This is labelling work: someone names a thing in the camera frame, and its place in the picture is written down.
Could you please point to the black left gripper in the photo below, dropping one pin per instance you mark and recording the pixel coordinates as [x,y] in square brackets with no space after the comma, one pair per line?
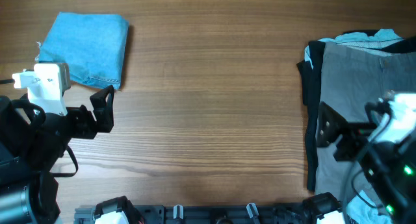
[89,128]

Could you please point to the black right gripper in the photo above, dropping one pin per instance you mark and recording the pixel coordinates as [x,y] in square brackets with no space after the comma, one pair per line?
[355,132]

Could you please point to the light blue denim jeans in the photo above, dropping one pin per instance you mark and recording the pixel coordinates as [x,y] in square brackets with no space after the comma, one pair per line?
[92,45]

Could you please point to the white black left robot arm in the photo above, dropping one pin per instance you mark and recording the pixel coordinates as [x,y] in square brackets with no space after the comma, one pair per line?
[32,140]

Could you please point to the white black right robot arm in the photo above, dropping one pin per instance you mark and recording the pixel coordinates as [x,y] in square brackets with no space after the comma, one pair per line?
[384,148]

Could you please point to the black garment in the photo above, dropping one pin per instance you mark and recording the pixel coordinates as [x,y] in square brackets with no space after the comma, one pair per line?
[310,71]

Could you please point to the grey trousers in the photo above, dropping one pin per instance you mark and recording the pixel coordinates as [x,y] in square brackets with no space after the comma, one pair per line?
[350,78]

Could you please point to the light blue shirt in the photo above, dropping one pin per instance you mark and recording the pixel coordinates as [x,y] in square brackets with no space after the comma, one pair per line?
[363,42]

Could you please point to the light blue cloth bottom right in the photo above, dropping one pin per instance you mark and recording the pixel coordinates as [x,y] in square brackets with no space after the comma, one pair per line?
[361,213]

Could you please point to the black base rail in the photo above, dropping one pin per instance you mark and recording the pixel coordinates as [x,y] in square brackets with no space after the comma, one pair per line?
[159,214]

